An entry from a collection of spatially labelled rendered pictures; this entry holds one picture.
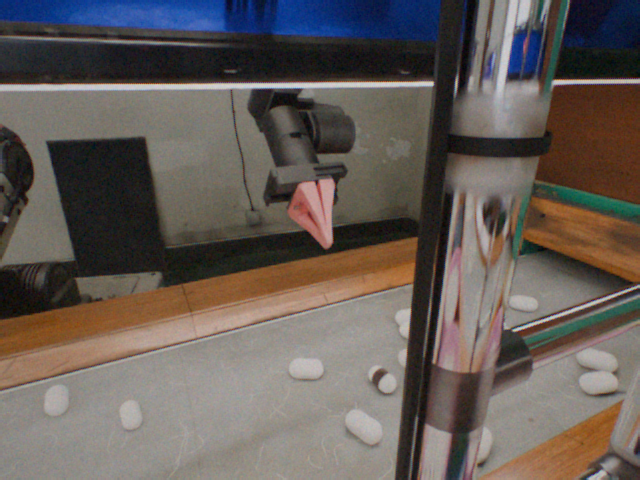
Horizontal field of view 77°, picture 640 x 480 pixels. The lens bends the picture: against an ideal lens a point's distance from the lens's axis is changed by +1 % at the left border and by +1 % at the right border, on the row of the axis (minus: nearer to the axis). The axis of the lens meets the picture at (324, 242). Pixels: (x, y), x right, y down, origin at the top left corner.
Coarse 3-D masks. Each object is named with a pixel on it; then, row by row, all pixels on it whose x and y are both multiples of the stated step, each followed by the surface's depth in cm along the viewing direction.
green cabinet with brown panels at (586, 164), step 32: (576, 96) 62; (608, 96) 58; (576, 128) 63; (608, 128) 59; (544, 160) 69; (576, 160) 64; (608, 160) 60; (544, 192) 68; (576, 192) 63; (608, 192) 60
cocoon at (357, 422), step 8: (352, 416) 36; (360, 416) 36; (368, 416) 36; (352, 424) 36; (360, 424) 36; (368, 424) 35; (376, 424) 35; (352, 432) 36; (360, 432) 35; (368, 432) 35; (376, 432) 35; (368, 440) 35; (376, 440) 35
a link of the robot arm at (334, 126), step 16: (272, 96) 54; (288, 96) 54; (320, 112) 58; (336, 112) 59; (320, 128) 55; (336, 128) 56; (352, 128) 57; (320, 144) 56; (336, 144) 57; (352, 144) 58
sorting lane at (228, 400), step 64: (320, 320) 54; (384, 320) 54; (512, 320) 54; (64, 384) 43; (128, 384) 43; (192, 384) 43; (256, 384) 43; (320, 384) 43; (576, 384) 43; (0, 448) 35; (64, 448) 35; (128, 448) 35; (192, 448) 35; (256, 448) 35; (320, 448) 35; (384, 448) 35; (512, 448) 35
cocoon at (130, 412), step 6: (126, 402) 38; (132, 402) 38; (126, 408) 37; (132, 408) 37; (138, 408) 38; (120, 414) 38; (126, 414) 37; (132, 414) 37; (138, 414) 37; (126, 420) 36; (132, 420) 36; (138, 420) 37; (126, 426) 36; (132, 426) 36; (138, 426) 37
